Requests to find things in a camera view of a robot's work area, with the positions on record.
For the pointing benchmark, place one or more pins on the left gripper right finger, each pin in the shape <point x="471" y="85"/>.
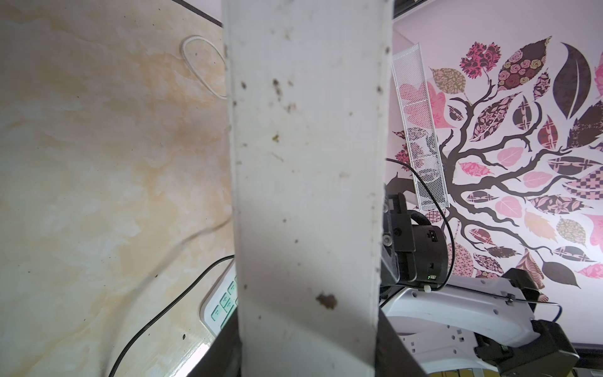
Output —
<point x="391" y="356"/>

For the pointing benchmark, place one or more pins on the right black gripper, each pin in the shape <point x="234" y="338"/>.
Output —
<point x="414" y="252"/>

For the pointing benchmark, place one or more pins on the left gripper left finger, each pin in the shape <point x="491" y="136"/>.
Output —
<point x="224" y="357"/>

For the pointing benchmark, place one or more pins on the green wireless keyboard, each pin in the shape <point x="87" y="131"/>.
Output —
<point x="221" y="302"/>

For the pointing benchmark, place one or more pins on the white power strip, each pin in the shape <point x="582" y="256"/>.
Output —
<point x="308" y="86"/>

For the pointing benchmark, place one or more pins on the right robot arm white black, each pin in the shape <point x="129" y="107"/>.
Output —
<point x="461" y="322"/>

